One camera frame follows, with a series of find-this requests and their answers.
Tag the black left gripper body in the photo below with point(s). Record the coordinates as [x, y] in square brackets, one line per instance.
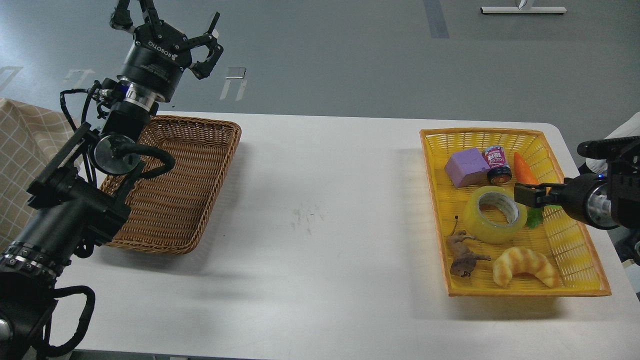
[155, 63]

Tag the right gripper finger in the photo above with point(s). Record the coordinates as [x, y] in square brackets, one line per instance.
[538, 195]

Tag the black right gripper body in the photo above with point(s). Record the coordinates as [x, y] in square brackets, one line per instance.
[584, 199]

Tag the yellow tape roll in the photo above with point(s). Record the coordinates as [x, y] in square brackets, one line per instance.
[492, 215]

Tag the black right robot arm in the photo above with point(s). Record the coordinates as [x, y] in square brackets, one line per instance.
[623, 178]

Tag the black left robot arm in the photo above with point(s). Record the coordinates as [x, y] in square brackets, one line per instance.
[79, 197]

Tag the orange toy carrot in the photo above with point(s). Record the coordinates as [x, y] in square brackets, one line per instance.
[525, 175]

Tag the small pink can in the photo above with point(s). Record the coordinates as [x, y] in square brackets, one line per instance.
[500, 171]

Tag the toy croissant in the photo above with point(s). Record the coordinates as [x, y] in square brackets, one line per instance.
[521, 260]

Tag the yellow plastic basket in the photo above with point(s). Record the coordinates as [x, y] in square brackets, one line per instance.
[564, 241]

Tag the purple block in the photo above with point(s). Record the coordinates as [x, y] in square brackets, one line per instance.
[467, 167]

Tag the brown toy lion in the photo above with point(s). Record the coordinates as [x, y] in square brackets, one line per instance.
[464, 260]

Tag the beige checked cloth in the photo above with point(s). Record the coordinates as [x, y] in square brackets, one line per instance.
[30, 137]

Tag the brown wicker basket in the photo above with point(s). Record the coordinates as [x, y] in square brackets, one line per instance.
[169, 213]

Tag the white bar stand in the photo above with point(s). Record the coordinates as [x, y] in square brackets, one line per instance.
[523, 7]

